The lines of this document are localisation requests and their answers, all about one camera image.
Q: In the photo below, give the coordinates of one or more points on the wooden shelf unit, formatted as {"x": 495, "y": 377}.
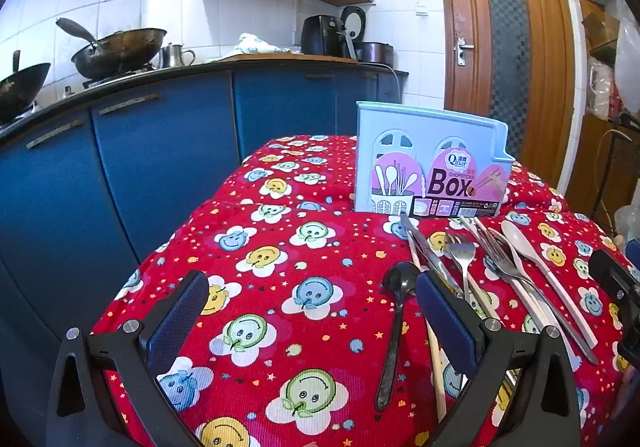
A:
{"x": 595, "y": 142}

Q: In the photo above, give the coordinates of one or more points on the dark rice cooker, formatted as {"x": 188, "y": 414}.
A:
{"x": 375, "y": 52}

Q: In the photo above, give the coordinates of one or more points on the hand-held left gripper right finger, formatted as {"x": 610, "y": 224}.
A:
{"x": 445, "y": 322}

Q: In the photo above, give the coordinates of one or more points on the black air fryer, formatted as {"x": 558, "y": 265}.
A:
{"x": 320, "y": 37}

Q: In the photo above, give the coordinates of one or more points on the white spoon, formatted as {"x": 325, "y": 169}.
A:
{"x": 517, "y": 237}

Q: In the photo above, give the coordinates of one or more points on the black spoon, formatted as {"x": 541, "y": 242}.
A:
{"x": 400, "y": 277}

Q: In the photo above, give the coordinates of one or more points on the wooden cutting board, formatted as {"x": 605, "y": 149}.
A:
{"x": 300, "y": 57}

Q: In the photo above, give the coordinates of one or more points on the white plastic bag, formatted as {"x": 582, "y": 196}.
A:
{"x": 630, "y": 57}

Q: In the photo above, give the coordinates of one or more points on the black wok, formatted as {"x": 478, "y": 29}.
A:
{"x": 20, "y": 87}

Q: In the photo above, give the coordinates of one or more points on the steel kettle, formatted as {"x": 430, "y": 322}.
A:
{"x": 172, "y": 57}

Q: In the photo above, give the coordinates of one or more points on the blue kitchen base cabinet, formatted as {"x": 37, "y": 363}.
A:
{"x": 150, "y": 152}

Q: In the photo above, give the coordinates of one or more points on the white patterned cloth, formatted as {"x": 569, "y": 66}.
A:
{"x": 252, "y": 44}

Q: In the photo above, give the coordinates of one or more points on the white plastic packets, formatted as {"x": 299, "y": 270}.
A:
{"x": 602, "y": 87}

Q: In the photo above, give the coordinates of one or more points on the white wall switch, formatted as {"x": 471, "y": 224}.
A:
{"x": 422, "y": 10}

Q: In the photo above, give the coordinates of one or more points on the light blue utensil box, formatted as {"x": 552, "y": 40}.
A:
{"x": 390, "y": 127}

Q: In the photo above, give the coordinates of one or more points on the gas stove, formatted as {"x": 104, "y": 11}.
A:
{"x": 100, "y": 82}

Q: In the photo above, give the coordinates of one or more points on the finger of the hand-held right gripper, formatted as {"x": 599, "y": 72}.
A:
{"x": 607, "y": 272}
{"x": 630, "y": 352}

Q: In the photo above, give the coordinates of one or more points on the red smiley-flower tablecloth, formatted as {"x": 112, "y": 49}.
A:
{"x": 325, "y": 307}

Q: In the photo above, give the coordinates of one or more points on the steel table knife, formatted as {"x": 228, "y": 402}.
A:
{"x": 425, "y": 247}

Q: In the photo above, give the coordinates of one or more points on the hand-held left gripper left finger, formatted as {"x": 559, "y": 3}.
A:
{"x": 175, "y": 317}

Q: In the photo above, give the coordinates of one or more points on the wooden door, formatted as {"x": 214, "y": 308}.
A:
{"x": 470, "y": 2}

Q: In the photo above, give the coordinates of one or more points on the steel fork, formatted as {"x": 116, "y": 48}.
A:
{"x": 462, "y": 252}
{"x": 505, "y": 252}

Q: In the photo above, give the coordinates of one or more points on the large steel wok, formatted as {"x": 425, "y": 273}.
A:
{"x": 120, "y": 52}

